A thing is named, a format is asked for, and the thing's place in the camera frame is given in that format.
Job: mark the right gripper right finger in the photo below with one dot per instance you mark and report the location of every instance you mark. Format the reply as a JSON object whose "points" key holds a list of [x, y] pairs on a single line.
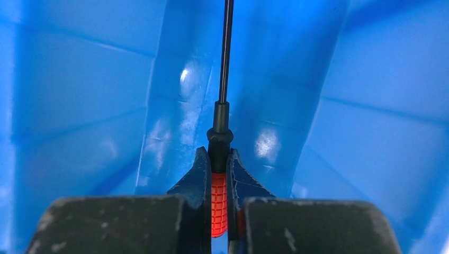
{"points": [[259, 222]]}

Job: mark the red handled black screwdriver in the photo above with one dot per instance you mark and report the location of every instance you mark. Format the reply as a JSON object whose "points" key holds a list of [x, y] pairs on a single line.
{"points": [[220, 136]]}

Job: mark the blue plastic storage bin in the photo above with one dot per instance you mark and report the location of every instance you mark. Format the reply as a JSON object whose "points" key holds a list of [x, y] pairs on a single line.
{"points": [[328, 99]]}

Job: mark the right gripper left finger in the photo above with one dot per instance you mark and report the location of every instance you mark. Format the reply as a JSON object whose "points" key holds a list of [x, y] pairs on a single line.
{"points": [[178, 221]]}

